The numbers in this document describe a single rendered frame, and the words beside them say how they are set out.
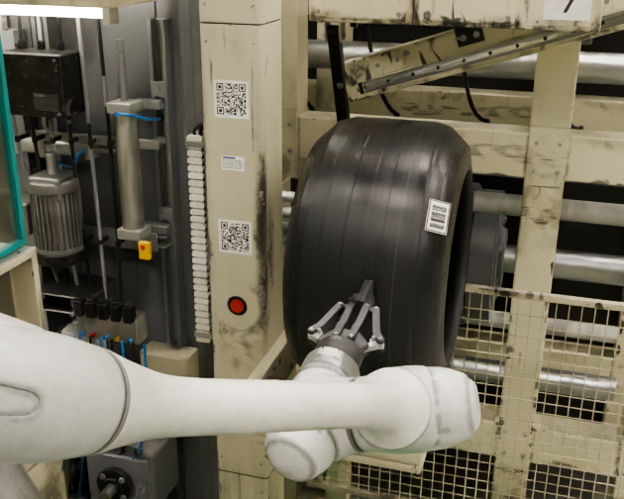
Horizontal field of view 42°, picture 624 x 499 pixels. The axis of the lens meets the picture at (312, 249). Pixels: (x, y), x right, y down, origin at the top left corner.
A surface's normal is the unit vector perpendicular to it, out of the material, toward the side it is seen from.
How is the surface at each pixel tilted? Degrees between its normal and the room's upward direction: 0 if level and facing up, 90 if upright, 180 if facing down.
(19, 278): 90
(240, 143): 90
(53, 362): 52
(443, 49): 90
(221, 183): 90
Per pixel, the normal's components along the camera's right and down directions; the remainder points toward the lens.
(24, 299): -0.29, 0.34
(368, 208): -0.22, -0.31
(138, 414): 0.94, 0.18
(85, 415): 0.86, 0.18
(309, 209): -0.47, -0.30
